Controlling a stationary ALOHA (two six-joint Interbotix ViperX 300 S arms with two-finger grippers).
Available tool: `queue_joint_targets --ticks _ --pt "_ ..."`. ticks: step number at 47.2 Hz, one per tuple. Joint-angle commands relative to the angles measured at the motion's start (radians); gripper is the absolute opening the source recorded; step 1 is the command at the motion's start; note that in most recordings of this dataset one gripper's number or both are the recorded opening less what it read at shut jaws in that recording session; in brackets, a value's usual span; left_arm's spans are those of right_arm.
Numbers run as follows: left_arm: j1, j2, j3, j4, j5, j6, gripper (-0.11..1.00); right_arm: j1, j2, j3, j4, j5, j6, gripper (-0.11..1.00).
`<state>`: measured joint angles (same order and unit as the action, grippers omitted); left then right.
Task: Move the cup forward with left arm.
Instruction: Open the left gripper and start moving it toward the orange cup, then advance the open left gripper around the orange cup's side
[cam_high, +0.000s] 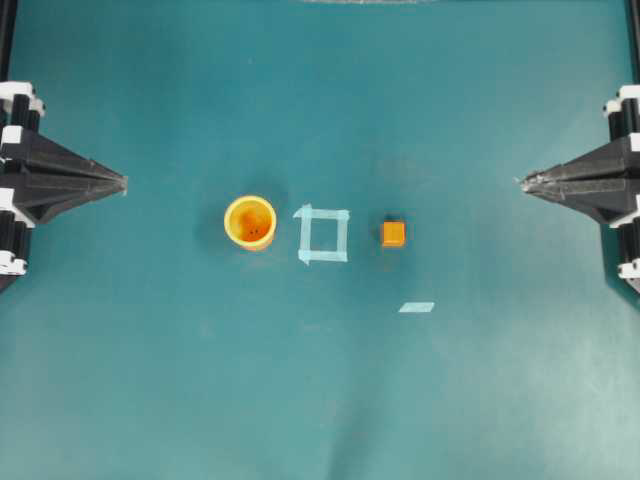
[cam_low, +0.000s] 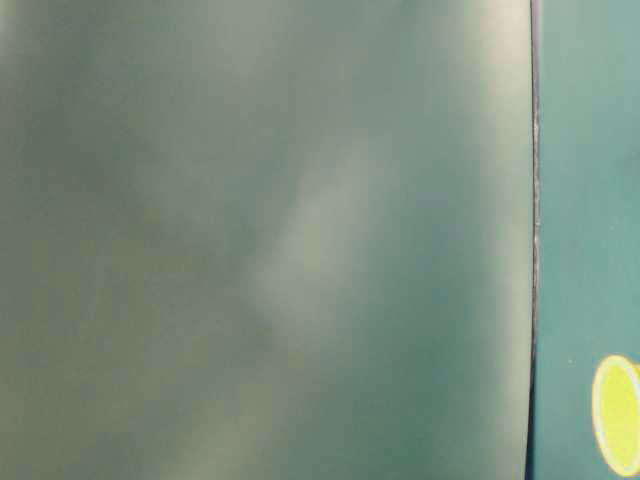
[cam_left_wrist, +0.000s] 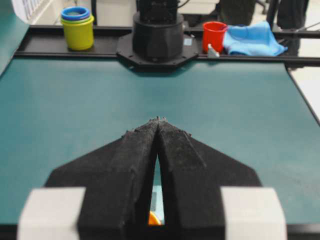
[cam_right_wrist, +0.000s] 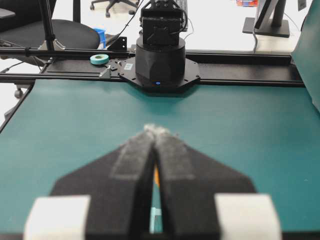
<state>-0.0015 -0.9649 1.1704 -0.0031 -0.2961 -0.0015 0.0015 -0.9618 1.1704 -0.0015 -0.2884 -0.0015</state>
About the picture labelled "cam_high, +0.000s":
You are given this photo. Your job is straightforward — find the orange cube block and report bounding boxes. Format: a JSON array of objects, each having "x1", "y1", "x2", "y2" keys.
[{"x1": 381, "y1": 216, "x2": 406, "y2": 249}]

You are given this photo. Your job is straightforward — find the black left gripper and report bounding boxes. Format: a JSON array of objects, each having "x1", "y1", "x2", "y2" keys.
[{"x1": 1, "y1": 81, "x2": 127, "y2": 292}]

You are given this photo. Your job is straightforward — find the black frame rail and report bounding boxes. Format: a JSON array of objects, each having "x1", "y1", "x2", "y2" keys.
[
  {"x1": 624, "y1": 0, "x2": 640, "y2": 85},
  {"x1": 0, "y1": 0, "x2": 18, "y2": 82}
]

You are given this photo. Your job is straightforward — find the black left frame rail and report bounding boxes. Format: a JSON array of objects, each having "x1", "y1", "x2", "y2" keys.
[{"x1": 0, "y1": 0, "x2": 18, "y2": 82}]

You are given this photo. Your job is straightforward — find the yellow orange plastic cup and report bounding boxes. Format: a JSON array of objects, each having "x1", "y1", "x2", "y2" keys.
[{"x1": 224, "y1": 195, "x2": 277, "y2": 252}]

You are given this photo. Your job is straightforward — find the black right frame rail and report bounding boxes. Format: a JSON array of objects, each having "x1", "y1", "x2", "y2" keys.
[{"x1": 624, "y1": 0, "x2": 640, "y2": 85}]

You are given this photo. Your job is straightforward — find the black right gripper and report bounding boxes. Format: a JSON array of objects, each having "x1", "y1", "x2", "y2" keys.
[{"x1": 520, "y1": 84, "x2": 639, "y2": 292}]

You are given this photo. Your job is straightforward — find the light blue tape strip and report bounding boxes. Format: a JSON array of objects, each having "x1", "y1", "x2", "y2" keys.
[{"x1": 398, "y1": 302, "x2": 435, "y2": 314}]

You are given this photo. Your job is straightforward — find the light blue tape square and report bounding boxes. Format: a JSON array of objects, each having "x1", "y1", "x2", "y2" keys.
[{"x1": 293, "y1": 204, "x2": 350, "y2": 266}]

